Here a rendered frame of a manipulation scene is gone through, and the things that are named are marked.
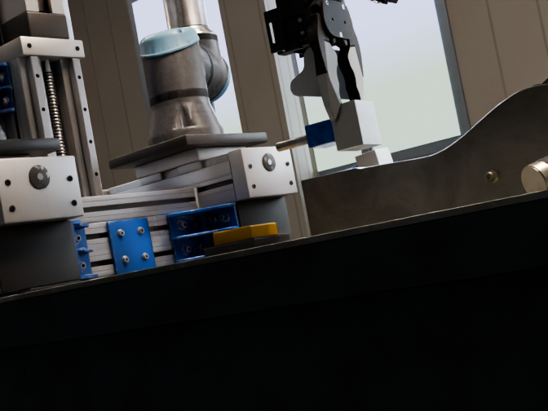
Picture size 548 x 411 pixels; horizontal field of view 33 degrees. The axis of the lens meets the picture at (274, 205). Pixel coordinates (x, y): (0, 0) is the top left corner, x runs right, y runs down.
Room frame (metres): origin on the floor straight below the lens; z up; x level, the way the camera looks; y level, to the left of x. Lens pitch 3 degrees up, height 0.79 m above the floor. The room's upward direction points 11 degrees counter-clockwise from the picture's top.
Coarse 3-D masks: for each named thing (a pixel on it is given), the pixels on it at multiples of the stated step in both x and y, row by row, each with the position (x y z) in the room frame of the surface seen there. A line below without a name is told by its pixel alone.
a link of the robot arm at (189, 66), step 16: (160, 32) 1.75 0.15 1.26; (176, 32) 1.75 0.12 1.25; (192, 32) 1.77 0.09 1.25; (144, 48) 1.76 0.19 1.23; (160, 48) 1.74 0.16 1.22; (176, 48) 1.74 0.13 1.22; (192, 48) 1.76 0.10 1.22; (144, 64) 1.77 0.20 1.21; (160, 64) 1.74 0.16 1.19; (176, 64) 1.74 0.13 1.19; (192, 64) 1.76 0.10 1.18; (208, 64) 1.83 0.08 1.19; (160, 80) 1.75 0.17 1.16; (176, 80) 1.74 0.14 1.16; (192, 80) 1.75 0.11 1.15; (208, 80) 1.84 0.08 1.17
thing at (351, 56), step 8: (352, 48) 1.13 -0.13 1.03; (344, 56) 1.12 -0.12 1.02; (352, 56) 1.13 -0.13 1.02; (344, 64) 1.12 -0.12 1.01; (352, 64) 1.12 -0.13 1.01; (344, 72) 1.13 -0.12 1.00; (352, 72) 1.12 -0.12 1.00; (360, 72) 1.14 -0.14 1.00; (344, 80) 1.14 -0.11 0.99; (352, 80) 1.13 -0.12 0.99; (360, 80) 1.13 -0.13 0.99; (344, 88) 1.14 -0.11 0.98; (352, 88) 1.13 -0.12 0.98; (360, 88) 1.13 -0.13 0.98; (344, 96) 1.15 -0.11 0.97; (352, 96) 1.13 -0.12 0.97; (360, 96) 1.13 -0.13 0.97
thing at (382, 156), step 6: (372, 150) 1.39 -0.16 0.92; (378, 150) 1.40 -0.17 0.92; (384, 150) 1.41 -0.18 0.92; (360, 156) 1.40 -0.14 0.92; (366, 156) 1.39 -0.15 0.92; (372, 156) 1.39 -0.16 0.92; (378, 156) 1.39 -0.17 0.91; (384, 156) 1.41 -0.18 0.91; (390, 156) 1.42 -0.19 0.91; (360, 162) 1.40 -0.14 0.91; (366, 162) 1.40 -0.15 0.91; (372, 162) 1.39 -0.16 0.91; (378, 162) 1.39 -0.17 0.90; (384, 162) 1.40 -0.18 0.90; (390, 162) 1.42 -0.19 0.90; (348, 168) 1.42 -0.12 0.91
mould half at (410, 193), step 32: (512, 96) 1.10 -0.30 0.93; (544, 96) 1.08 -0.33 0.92; (480, 128) 1.13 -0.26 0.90; (512, 128) 1.10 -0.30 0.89; (544, 128) 1.08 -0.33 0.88; (416, 160) 1.17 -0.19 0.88; (448, 160) 1.15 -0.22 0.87; (480, 160) 1.13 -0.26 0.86; (512, 160) 1.11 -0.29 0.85; (320, 192) 1.25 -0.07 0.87; (352, 192) 1.23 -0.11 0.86; (384, 192) 1.20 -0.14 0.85; (416, 192) 1.18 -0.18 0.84; (448, 192) 1.16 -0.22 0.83; (480, 192) 1.13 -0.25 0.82; (512, 192) 1.11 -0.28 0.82; (320, 224) 1.26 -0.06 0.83; (352, 224) 1.23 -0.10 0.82
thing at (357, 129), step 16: (352, 112) 1.08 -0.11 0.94; (368, 112) 1.10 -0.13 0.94; (320, 128) 1.11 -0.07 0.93; (336, 128) 1.09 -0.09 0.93; (352, 128) 1.08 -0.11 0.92; (368, 128) 1.09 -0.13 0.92; (288, 144) 1.15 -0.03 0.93; (304, 144) 1.14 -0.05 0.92; (320, 144) 1.11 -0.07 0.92; (336, 144) 1.09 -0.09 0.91; (352, 144) 1.08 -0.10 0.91; (368, 144) 1.09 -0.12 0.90
